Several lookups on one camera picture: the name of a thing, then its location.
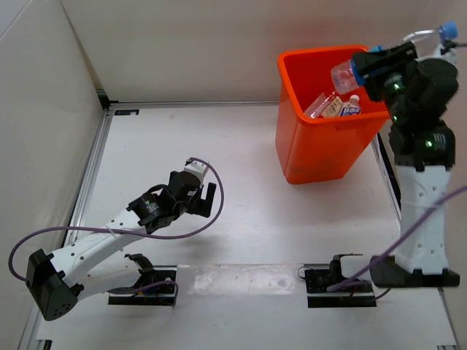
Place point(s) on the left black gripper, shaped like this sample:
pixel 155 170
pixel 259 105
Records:
pixel 202 207

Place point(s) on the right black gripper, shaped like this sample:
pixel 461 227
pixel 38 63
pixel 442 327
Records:
pixel 369 62

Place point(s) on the blue label purple cap bottle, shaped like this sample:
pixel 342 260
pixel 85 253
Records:
pixel 343 75

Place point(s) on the white blue label bottle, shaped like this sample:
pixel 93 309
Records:
pixel 351 107

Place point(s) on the yellow label plastic bottle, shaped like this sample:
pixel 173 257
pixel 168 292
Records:
pixel 325 105

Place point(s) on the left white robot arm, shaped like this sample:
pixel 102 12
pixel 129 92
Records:
pixel 97 263

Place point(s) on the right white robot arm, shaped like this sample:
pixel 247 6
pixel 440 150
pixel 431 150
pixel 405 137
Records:
pixel 424 157

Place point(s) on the orange plastic bin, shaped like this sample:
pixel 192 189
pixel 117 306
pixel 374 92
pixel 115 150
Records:
pixel 317 150

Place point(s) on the blue label sticker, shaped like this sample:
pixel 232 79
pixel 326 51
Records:
pixel 126 112

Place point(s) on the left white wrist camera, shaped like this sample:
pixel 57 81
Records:
pixel 196 168

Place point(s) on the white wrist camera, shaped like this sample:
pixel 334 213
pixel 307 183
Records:
pixel 446 52
pixel 196 168

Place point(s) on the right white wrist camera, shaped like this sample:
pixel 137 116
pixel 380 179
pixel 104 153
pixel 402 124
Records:
pixel 446 52

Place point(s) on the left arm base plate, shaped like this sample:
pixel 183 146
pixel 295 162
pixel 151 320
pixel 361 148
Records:
pixel 164 290

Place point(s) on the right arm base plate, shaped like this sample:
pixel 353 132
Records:
pixel 319 277

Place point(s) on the aluminium table frame rail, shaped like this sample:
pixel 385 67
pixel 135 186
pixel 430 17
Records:
pixel 28 339

